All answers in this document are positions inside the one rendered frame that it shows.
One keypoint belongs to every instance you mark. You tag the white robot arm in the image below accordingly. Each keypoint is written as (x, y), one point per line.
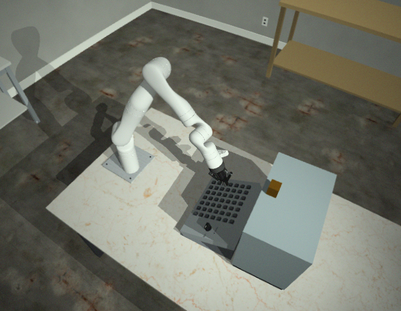
(155, 73)

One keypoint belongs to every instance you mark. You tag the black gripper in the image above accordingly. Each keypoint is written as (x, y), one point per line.
(219, 173)

